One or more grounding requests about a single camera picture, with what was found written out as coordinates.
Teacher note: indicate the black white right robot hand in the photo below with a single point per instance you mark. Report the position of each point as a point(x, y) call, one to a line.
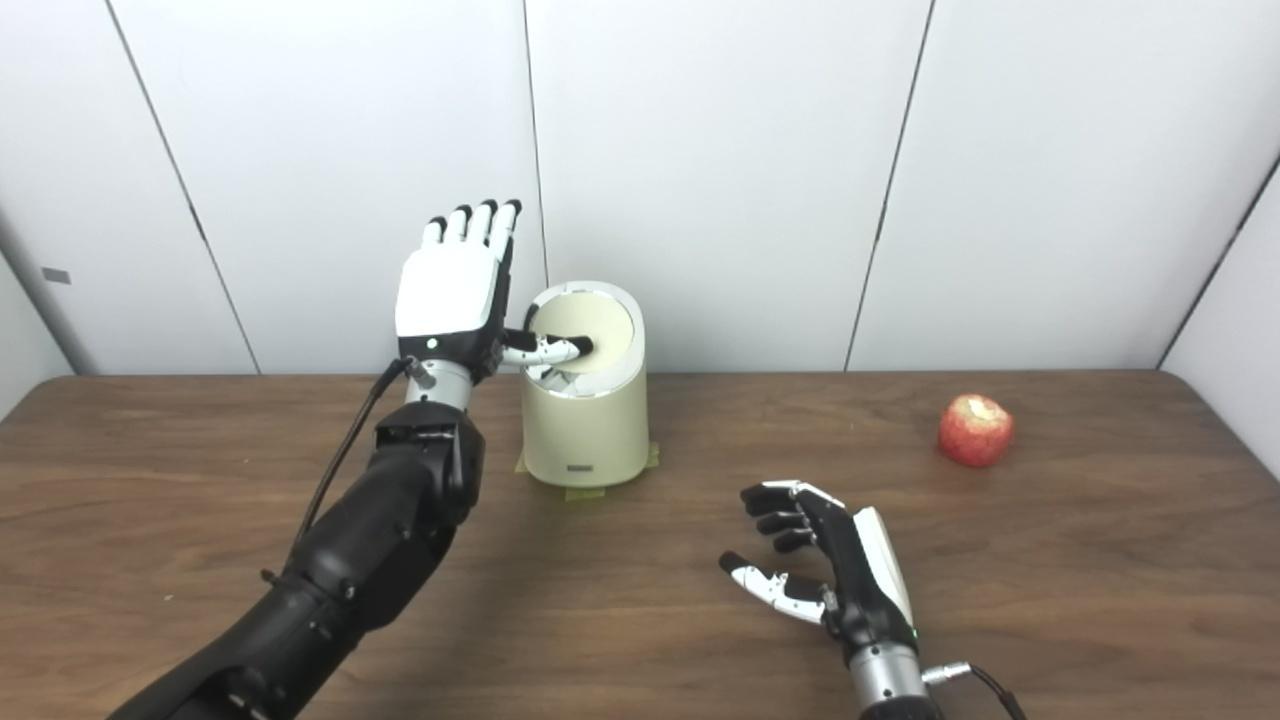
point(860, 590)

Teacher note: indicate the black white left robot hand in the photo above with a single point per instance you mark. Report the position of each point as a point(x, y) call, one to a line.
point(445, 290)

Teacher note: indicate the cream round bin lid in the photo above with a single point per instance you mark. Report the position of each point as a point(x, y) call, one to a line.
point(605, 325)

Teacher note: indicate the red apple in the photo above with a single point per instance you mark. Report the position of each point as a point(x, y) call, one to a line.
point(975, 432)

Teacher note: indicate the cream-colored bin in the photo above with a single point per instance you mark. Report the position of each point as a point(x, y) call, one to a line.
point(585, 430)

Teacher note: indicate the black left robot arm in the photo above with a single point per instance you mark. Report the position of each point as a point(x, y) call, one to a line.
point(380, 530)

